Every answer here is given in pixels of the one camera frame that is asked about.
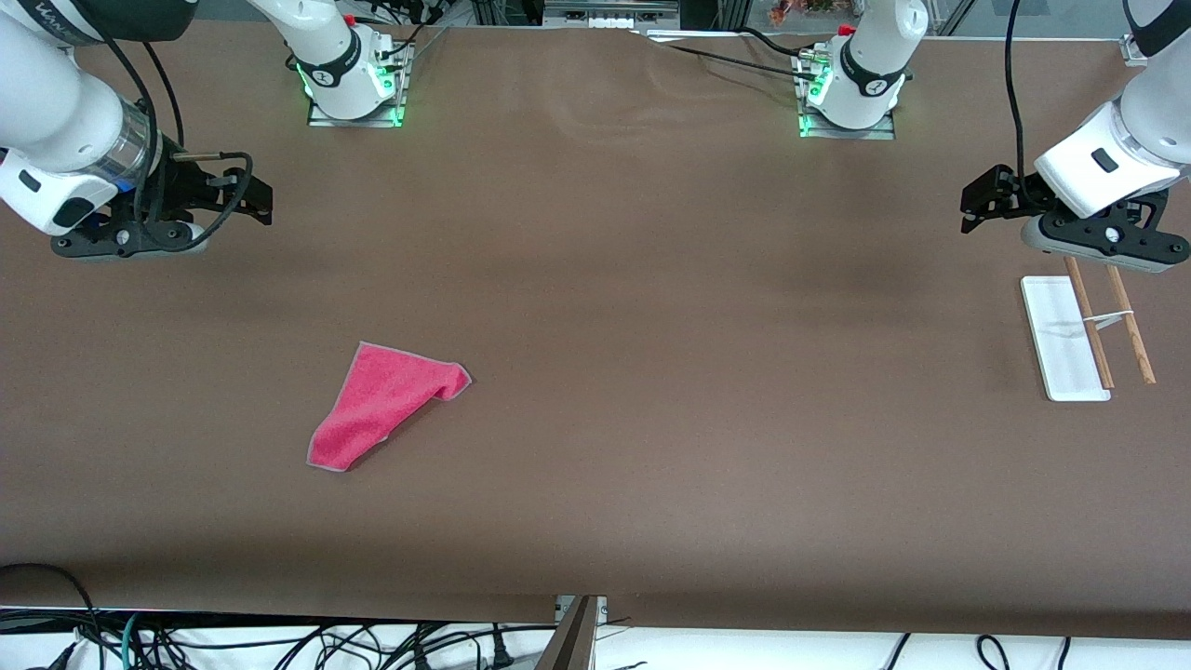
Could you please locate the pink and grey towel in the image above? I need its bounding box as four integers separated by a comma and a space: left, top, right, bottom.
307, 342, 473, 473

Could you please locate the wooden rack rod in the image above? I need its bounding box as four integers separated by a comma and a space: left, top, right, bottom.
1106, 265, 1158, 385
1064, 256, 1116, 390

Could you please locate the white rack base tray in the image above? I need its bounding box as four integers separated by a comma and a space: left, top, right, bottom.
1021, 275, 1111, 402

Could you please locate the orange red clutter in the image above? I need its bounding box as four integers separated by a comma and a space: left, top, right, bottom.
769, 0, 862, 25

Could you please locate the white power strip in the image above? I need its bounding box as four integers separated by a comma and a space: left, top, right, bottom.
544, 2, 680, 30

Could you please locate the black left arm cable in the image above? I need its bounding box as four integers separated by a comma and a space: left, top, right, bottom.
1003, 0, 1057, 210

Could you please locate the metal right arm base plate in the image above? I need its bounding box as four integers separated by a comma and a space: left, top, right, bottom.
307, 42, 412, 129

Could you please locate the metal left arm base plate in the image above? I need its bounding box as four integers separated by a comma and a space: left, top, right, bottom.
797, 51, 898, 141

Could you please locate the black cable across table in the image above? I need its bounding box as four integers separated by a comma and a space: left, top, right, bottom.
640, 32, 822, 75

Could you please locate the black looped floor cable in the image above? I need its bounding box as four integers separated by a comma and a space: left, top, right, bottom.
0, 563, 105, 652

